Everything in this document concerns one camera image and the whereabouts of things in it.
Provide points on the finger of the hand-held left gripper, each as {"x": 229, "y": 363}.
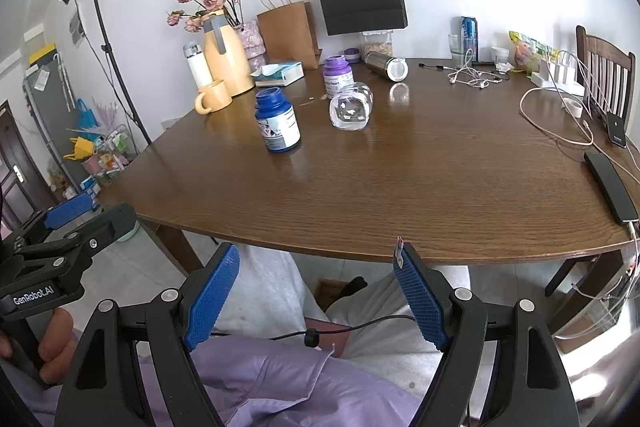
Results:
{"x": 67, "y": 212}
{"x": 107, "y": 224}

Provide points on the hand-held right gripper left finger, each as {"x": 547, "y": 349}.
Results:
{"x": 212, "y": 297}

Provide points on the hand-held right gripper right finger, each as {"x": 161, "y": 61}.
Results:
{"x": 420, "y": 302}

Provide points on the clear glass cup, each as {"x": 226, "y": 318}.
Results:
{"x": 350, "y": 109}

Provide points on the person's left hand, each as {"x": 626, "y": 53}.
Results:
{"x": 52, "y": 342}

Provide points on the white pants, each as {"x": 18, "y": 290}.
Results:
{"x": 385, "y": 332}

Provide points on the cluttered storage rack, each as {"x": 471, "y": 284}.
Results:
{"x": 100, "y": 152}

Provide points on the dark brown door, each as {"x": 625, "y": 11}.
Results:
{"x": 15, "y": 167}

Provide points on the grey refrigerator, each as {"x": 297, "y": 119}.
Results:
{"x": 47, "y": 117}

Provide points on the purple jacket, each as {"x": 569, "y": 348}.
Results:
{"x": 280, "y": 387}

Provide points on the yellow mug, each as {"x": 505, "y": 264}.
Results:
{"x": 214, "y": 97}

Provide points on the black tripod stand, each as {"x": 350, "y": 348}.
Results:
{"x": 107, "y": 42}

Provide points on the white thermos bottle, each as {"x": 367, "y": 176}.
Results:
{"x": 197, "y": 67}

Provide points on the blue pill bottle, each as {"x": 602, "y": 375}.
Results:
{"x": 277, "y": 122}

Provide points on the yellow thermos jug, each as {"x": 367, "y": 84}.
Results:
{"x": 227, "y": 57}

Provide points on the black power bank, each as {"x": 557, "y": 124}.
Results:
{"x": 610, "y": 187}

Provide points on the tissue box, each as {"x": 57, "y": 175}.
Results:
{"x": 280, "y": 74}

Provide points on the white earphones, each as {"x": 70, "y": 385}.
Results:
{"x": 467, "y": 74}

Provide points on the pink floral vase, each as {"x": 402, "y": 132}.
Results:
{"x": 251, "y": 39}

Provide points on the steel thermos flask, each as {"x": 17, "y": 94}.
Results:
{"x": 382, "y": 64}

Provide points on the purple pill bottle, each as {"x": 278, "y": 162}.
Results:
{"x": 336, "y": 74}

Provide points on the white tape roll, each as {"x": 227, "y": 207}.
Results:
{"x": 572, "y": 106}

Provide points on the small purple lidded jar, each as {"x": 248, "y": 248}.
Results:
{"x": 352, "y": 55}

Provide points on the small clear glass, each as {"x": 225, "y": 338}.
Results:
{"x": 454, "y": 47}

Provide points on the small black device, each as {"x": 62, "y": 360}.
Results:
{"x": 616, "y": 129}

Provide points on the white power strip with chargers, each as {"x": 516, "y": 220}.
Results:
{"x": 552, "y": 77}

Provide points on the brown paper bag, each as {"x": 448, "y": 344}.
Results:
{"x": 287, "y": 34}

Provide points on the clear food container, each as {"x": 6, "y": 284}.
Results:
{"x": 377, "y": 43}

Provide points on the blue drink can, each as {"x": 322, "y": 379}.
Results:
{"x": 469, "y": 37}

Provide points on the green snack bag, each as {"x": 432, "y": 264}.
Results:
{"x": 527, "y": 49}

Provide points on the dark wooden chair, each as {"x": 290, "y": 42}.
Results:
{"x": 602, "y": 57}

